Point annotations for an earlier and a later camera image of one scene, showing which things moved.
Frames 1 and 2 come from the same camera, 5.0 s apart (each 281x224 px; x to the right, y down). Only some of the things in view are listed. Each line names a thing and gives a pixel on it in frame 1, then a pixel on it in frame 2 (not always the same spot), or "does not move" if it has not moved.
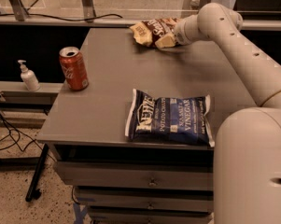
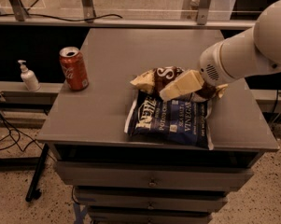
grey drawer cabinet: [117, 183] does not move
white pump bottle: [29, 77] does not move
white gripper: [181, 32] to [209, 65]
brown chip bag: [147, 32] to [154, 81]
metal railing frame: [88, 17] does not move
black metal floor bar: [33, 192] does not move
